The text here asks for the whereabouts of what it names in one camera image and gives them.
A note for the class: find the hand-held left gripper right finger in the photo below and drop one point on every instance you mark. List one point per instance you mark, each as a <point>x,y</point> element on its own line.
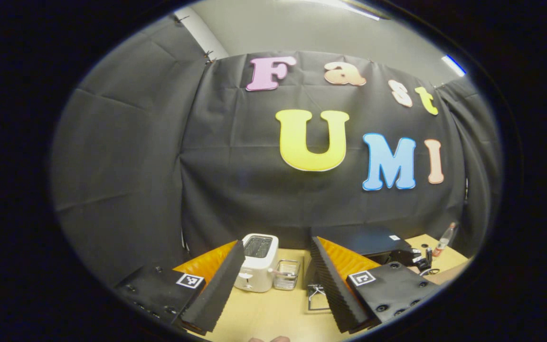
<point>335,289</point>

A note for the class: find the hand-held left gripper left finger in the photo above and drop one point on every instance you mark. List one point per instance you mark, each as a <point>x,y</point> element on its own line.
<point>219,294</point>

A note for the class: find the black electric oven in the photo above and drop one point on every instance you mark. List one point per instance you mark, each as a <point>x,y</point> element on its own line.
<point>363,240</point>

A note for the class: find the clear plastic water bottle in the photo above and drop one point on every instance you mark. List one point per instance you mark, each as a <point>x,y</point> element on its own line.
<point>442,247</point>

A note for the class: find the white toaster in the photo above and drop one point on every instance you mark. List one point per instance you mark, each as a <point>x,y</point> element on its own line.
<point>254,270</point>

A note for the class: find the black backdrop cloth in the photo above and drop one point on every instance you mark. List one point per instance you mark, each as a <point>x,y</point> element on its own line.
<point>136,166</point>

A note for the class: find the small ceiling light panel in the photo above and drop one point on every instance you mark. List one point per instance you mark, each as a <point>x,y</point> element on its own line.
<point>454,65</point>

